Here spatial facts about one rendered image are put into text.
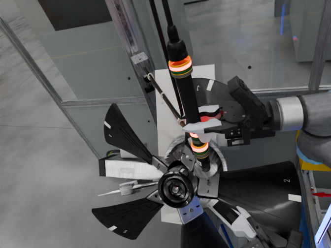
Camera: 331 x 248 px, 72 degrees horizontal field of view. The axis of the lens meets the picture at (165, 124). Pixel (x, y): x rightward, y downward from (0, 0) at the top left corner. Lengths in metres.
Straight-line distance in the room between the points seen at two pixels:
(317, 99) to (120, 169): 0.75
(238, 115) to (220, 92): 0.17
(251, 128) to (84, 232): 2.01
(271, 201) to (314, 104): 0.32
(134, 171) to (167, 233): 1.14
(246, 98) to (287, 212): 0.38
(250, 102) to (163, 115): 0.56
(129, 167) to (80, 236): 1.47
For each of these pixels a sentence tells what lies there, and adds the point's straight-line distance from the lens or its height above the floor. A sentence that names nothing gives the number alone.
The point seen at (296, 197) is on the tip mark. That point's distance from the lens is 0.77.
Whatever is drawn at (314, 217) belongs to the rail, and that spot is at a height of 0.86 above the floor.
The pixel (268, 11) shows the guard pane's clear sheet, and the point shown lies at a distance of 1.18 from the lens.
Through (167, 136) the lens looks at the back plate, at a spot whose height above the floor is 1.14.
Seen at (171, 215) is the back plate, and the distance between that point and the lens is 1.11.
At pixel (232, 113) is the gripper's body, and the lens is 0.53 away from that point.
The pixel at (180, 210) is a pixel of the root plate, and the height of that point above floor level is 1.14.
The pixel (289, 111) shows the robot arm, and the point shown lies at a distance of 0.54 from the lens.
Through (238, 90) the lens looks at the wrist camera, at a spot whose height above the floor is 1.55.
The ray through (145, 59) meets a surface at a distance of 1.07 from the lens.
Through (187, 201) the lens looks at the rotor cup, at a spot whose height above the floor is 1.20.
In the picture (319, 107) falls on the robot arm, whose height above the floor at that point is 1.48.
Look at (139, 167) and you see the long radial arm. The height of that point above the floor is 1.13.
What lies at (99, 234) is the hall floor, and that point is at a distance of 2.28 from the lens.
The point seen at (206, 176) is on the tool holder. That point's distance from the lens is 0.67.
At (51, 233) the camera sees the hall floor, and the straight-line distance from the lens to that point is 2.57.
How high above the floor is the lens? 1.84
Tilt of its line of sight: 41 degrees down
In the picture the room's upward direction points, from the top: 20 degrees counter-clockwise
